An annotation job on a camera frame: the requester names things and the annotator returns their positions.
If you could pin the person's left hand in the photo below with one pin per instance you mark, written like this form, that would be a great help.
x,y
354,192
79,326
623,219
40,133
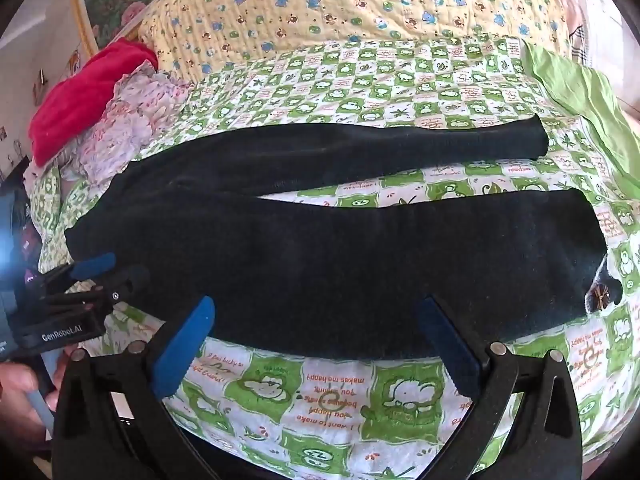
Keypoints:
x,y
17,385

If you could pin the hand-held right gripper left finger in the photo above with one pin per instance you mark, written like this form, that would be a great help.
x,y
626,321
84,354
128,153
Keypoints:
x,y
185,347

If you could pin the plain green cloth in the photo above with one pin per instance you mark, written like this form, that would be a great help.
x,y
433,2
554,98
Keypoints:
x,y
575,90

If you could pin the pink plaid pillow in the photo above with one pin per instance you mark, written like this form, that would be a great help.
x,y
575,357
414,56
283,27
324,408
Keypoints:
x,y
580,25

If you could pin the green frog-print bedsheet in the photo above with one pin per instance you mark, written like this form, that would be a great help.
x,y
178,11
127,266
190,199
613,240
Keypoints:
x,y
325,410

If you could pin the pink floral cloth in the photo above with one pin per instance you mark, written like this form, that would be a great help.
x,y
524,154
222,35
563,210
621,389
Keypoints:
x,y
135,115

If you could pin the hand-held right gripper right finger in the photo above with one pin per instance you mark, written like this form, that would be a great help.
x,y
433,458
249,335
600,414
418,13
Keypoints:
x,y
450,350

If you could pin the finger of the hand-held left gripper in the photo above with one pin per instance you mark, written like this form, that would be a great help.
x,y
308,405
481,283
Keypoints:
x,y
95,265
122,285

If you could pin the black pants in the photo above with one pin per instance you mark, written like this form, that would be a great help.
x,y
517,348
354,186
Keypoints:
x,y
300,270

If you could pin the yellow printed quilt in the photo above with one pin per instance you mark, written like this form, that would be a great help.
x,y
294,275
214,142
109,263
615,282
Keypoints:
x,y
325,5

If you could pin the red cloth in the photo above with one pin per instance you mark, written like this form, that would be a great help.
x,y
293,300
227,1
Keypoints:
x,y
75,100

